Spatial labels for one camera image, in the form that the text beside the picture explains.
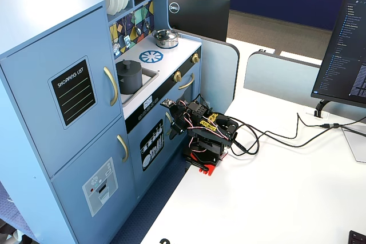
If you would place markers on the black monitor showing code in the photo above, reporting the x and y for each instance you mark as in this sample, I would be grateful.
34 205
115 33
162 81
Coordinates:
343 55

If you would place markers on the metal hanging ladle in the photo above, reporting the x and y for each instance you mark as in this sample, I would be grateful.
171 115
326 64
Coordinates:
138 29

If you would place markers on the blue toy kitchen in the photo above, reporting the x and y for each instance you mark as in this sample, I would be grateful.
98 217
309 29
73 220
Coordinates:
34 41

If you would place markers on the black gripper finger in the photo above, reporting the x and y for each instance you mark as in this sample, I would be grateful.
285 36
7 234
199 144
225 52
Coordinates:
173 131
180 130

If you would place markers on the black keyboard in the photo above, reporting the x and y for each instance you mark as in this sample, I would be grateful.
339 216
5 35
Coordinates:
358 237

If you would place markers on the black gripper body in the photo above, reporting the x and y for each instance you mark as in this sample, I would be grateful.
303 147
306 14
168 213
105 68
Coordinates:
175 126

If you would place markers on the metal slotted spatula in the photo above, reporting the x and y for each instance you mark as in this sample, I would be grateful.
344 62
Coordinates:
127 41

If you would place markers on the shiny steel pot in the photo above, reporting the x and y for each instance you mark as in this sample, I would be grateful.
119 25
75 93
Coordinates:
167 43

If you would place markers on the silver monitor stand base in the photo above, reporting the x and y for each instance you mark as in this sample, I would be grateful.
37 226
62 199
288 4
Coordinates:
354 144

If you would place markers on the gold stove knob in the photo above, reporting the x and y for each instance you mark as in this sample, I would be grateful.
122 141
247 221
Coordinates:
177 76
195 58

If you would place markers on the dark gray cylindrical pot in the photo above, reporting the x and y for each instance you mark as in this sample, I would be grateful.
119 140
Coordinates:
130 82

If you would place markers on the small wrist camera board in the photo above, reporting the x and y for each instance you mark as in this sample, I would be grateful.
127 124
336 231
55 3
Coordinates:
167 103

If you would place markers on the dark gray lid with knob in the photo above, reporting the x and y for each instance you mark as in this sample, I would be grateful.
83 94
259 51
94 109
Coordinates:
127 64

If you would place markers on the metal hanging spoon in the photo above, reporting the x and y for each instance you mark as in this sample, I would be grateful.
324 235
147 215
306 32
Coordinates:
147 25

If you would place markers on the steel and glass pot lid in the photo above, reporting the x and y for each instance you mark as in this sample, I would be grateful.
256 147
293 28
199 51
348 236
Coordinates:
164 35

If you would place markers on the red table clamp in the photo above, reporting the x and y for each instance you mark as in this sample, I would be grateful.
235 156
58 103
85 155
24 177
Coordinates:
207 167

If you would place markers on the metal hanging strainer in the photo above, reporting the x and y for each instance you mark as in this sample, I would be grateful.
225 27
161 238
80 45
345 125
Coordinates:
115 47

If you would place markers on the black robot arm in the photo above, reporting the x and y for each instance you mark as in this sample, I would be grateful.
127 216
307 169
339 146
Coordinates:
208 144

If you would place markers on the black shopping list chalkboard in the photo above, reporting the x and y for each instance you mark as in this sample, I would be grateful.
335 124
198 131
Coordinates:
73 92

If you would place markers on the colourful mosaic backsplash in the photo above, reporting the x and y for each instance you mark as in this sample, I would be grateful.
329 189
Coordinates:
141 16

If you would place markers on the black Dell monitor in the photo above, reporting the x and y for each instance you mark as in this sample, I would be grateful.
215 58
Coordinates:
200 18

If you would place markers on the gray toy sink basin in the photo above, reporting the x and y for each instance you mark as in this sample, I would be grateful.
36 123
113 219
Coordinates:
148 76

